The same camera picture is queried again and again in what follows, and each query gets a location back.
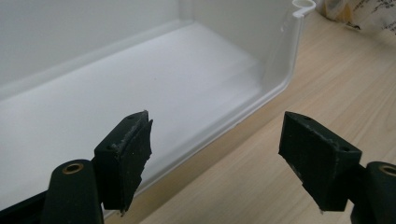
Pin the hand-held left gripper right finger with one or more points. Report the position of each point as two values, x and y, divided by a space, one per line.
317 161

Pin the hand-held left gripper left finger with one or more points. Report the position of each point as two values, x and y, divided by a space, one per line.
124 161

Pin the white plastic bin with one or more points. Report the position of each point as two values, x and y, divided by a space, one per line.
155 93

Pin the clear printed plastic bag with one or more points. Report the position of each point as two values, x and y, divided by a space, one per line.
370 14

